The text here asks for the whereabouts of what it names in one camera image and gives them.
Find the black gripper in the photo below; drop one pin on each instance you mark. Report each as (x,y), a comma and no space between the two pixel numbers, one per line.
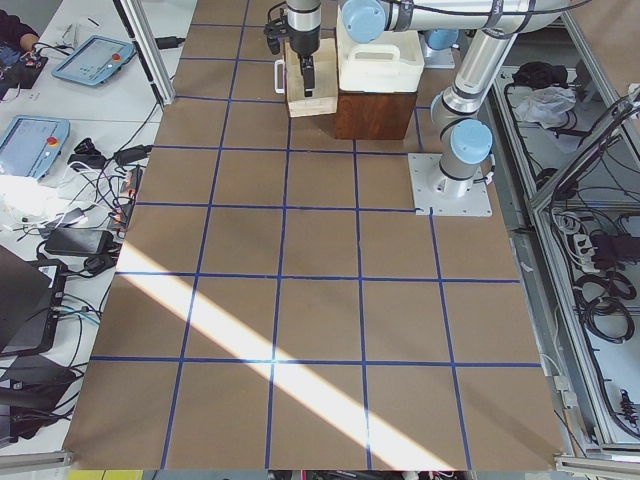
(303,44)

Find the black scissors orange pivot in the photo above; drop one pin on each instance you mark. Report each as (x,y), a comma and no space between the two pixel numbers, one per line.
(307,71)

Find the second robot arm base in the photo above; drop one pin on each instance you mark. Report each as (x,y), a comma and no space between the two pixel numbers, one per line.
(437,48)

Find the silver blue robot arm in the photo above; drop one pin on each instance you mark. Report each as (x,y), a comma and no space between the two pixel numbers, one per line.
(466,142)

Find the dark brown wooden cabinet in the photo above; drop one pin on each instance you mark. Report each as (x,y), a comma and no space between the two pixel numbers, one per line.
(373,116)

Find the white plastic storage bin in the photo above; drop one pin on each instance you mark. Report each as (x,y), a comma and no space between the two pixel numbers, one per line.
(393,63)

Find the upper blue teach pendant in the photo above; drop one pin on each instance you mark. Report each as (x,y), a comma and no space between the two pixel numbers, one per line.
(95,61)

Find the blue teach pendant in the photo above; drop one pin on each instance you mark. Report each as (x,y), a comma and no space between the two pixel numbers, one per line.
(31,144)
(95,61)

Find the white crumpled cloth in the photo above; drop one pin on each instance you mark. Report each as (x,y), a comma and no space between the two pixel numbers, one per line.
(549,107)

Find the lower blue teach pendant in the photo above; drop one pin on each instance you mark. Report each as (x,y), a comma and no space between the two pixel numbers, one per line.
(31,144)

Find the black laptop power brick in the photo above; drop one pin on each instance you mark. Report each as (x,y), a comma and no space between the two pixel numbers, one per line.
(78,242)

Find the white power strip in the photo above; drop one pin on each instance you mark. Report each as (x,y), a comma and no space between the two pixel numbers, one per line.
(584,252)

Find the black monitor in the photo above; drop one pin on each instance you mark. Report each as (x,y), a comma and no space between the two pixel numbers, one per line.
(31,292)

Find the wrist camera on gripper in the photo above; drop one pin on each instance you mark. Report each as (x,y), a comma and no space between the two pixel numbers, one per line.
(275,31)

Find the aluminium frame post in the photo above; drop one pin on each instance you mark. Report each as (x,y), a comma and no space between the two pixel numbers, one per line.
(136,24)

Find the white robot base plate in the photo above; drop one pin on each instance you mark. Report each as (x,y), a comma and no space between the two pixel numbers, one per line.
(436,194)

